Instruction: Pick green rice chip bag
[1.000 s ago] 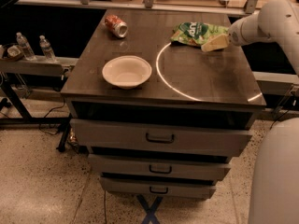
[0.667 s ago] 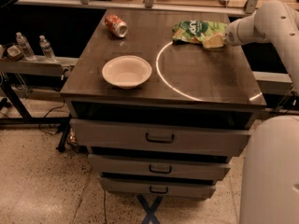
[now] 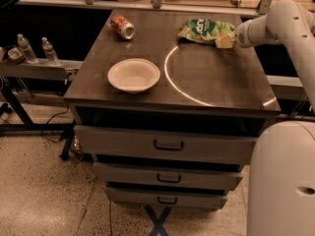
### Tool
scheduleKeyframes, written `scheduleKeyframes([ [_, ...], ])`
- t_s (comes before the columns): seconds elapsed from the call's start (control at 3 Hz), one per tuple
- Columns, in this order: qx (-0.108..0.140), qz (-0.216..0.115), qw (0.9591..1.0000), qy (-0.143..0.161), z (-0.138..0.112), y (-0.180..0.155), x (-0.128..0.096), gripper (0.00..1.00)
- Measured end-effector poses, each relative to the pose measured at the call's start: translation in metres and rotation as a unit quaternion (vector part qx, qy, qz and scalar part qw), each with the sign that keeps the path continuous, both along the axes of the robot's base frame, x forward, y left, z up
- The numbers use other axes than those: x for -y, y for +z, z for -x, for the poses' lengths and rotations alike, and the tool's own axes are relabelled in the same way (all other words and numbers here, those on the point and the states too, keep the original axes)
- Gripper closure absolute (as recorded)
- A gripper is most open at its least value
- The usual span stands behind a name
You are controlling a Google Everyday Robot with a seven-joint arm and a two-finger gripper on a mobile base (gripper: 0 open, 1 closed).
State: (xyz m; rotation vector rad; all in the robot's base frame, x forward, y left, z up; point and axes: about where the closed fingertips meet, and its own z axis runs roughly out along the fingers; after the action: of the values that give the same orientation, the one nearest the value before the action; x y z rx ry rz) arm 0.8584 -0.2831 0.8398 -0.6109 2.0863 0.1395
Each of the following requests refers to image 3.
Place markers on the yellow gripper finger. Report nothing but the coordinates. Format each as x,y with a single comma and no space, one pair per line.
225,40

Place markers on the green rice chip bag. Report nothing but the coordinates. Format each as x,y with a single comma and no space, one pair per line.
205,31

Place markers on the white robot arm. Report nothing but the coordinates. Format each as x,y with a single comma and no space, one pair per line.
281,185

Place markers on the grey drawer cabinet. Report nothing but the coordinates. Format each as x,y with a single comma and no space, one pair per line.
201,90

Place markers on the white bowl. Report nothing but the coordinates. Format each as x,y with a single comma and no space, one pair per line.
133,75

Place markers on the red soda can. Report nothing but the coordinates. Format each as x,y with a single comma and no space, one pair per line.
123,27

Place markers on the middle grey drawer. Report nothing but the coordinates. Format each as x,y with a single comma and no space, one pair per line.
170,177

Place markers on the grey drawer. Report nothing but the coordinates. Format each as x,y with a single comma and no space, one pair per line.
169,199
165,145
170,177

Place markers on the top grey drawer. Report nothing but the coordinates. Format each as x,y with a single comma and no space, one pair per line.
165,145

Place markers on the bottom grey drawer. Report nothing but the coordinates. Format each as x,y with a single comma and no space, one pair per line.
169,199

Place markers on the right clear water bottle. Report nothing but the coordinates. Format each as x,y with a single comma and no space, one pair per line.
49,52

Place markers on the clear water bottle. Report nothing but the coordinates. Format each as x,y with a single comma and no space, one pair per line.
49,52
26,49

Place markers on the left clear water bottle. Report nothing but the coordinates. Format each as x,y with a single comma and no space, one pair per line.
26,49

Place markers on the small dark bowl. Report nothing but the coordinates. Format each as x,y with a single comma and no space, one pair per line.
13,55

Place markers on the background metal shelf rail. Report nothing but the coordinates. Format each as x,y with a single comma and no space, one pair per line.
247,8

